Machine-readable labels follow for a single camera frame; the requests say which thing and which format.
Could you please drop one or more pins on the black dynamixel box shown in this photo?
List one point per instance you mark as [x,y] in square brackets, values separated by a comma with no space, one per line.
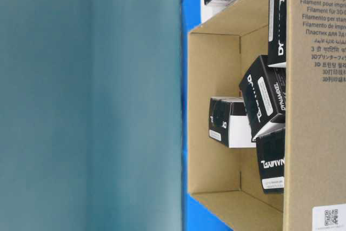
[277,33]
[264,93]
[271,161]

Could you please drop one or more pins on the black Dynamixel box lower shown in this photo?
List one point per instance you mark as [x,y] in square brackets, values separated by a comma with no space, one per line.
[271,161]

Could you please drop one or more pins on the black Dynamixel box centre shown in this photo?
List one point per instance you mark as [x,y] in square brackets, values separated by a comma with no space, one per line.
[264,93]

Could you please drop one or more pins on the large brown cardboard box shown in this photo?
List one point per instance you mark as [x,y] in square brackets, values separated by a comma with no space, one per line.
[226,181]

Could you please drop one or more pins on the black Dynamixel box upper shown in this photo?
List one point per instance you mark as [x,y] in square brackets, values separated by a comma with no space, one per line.
[277,33]

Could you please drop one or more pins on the black white box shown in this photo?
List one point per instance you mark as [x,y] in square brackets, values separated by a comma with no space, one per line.
[228,122]

